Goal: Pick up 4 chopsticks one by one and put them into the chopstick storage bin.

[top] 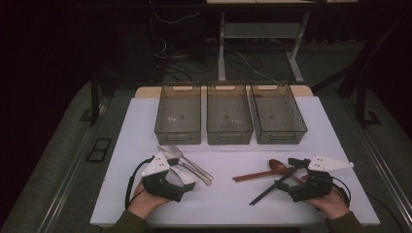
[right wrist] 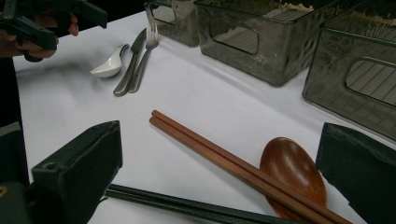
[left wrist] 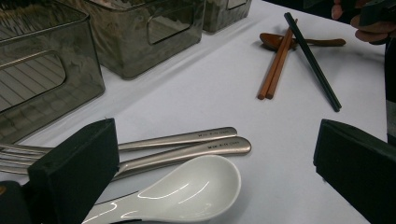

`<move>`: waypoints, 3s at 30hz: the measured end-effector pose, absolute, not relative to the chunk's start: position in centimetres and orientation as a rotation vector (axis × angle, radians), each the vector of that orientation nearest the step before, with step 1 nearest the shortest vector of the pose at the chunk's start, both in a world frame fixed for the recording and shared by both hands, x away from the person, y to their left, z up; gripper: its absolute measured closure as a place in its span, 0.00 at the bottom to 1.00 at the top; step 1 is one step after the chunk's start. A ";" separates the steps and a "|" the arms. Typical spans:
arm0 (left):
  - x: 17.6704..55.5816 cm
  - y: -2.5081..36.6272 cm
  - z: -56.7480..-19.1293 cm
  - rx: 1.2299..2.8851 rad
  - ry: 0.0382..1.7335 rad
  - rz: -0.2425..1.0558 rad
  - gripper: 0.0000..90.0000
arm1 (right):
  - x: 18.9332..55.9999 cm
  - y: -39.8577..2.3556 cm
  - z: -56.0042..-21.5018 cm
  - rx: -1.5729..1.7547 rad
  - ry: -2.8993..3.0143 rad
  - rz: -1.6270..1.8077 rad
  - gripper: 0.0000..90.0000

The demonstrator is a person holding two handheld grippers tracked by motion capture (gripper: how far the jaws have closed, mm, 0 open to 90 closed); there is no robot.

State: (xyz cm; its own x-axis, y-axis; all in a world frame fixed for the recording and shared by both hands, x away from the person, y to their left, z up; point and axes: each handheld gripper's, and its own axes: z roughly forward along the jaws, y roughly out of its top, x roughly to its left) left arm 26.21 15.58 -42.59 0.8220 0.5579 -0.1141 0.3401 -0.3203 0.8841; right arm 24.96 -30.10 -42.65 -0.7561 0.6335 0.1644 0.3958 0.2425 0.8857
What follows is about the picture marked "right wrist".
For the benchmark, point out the smoky transparent plastic bin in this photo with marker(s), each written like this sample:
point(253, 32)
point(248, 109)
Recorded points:
point(330, 77)
point(180, 29)
point(277, 56)

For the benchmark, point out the brown wooden chopstick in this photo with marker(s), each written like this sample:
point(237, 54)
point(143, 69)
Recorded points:
point(218, 151)
point(202, 152)

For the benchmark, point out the silver fork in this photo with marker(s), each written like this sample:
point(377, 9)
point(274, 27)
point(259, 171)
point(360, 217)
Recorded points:
point(130, 65)

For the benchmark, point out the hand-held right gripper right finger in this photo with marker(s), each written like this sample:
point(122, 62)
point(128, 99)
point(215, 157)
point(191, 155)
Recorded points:
point(364, 174)

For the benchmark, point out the metal fork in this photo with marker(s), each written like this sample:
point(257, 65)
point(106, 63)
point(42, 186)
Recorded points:
point(143, 62)

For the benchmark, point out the black chopstick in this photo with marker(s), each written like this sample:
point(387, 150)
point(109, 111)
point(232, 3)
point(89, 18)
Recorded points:
point(186, 200)
point(155, 203)

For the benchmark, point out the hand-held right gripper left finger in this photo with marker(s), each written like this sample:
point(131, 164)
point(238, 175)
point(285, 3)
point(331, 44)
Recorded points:
point(77, 168)

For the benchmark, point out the brown wooden spoon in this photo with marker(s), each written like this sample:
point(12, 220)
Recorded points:
point(289, 165)

